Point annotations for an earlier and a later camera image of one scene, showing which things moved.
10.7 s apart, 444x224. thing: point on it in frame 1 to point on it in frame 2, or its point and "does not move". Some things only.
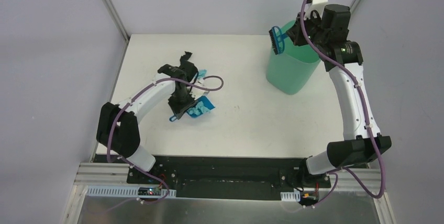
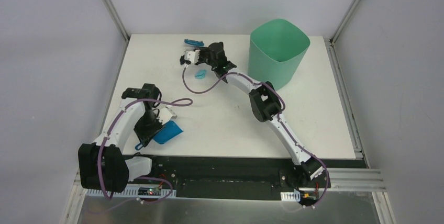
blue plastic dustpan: (208, 103) to (170, 130)
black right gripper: (295, 32) to (202, 49)
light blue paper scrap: (202, 74) does not move
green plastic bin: (288, 71) to (276, 48)
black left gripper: (180, 101) to (149, 131)
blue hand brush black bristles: (277, 39) to (192, 42)
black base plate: (257, 178) does not move
